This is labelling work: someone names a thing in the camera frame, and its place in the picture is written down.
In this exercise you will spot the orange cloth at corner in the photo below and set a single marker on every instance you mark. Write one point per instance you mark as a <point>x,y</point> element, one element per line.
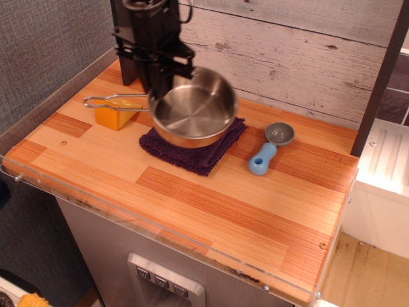
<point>32,300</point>

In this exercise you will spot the grey scoop with blue handle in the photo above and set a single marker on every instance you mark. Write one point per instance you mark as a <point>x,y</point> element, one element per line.
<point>277,135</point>

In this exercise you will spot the dark right shelf post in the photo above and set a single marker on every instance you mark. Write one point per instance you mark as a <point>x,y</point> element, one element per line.
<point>386,70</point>

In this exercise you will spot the purple folded cloth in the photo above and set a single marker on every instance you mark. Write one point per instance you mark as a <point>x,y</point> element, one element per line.
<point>197,160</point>

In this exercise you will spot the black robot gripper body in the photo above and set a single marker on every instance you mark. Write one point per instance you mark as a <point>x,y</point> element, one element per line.
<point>156,27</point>

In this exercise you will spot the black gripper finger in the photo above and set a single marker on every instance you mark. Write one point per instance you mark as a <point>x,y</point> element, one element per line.
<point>146,70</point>
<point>160,76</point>

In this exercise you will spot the stainless steel pot with handle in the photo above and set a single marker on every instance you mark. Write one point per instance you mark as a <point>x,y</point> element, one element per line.
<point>195,113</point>

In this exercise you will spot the silver dispenser panel with buttons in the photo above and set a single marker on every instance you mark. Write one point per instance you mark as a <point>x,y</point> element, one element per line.
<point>156,285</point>

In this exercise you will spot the clear acrylic table edge guard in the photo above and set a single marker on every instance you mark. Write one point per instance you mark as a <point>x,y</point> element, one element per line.
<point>274,231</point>

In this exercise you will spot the white ridged side cabinet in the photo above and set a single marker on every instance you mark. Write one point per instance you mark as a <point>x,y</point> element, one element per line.
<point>377,209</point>

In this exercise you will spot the yellow cheese wedge toy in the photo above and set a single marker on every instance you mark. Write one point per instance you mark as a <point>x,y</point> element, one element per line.
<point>112,118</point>

